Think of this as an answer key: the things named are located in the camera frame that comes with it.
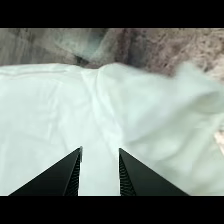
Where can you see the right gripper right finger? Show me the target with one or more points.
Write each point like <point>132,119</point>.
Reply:
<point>140,178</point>

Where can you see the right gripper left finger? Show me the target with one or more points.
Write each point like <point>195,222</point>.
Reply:
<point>61,176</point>

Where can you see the white shirt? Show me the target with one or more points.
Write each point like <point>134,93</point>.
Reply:
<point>100,113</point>

